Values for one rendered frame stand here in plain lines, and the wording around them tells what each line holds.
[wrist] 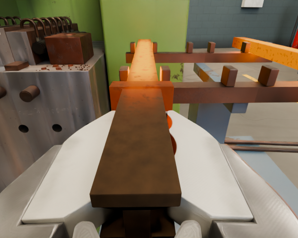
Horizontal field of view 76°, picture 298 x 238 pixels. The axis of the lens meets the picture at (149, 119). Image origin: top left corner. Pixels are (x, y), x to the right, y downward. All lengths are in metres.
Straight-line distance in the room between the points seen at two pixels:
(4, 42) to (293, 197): 0.72
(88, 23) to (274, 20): 7.51
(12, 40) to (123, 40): 0.29
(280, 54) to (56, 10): 0.89
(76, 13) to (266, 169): 0.92
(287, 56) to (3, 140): 0.67
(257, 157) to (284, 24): 7.97
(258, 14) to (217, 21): 1.37
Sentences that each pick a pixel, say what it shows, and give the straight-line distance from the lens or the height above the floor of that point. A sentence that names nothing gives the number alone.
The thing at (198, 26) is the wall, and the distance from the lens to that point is 6.91.
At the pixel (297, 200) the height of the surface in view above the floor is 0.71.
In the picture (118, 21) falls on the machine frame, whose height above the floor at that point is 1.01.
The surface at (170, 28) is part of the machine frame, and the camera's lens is 0.65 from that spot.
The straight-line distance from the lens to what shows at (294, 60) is 0.37.
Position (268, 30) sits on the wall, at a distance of 8.11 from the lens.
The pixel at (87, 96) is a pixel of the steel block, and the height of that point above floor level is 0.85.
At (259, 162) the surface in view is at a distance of 0.56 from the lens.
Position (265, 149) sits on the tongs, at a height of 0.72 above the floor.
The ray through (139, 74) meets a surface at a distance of 0.19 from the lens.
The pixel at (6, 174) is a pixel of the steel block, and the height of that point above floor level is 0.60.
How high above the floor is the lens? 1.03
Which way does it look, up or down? 29 degrees down
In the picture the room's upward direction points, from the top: straight up
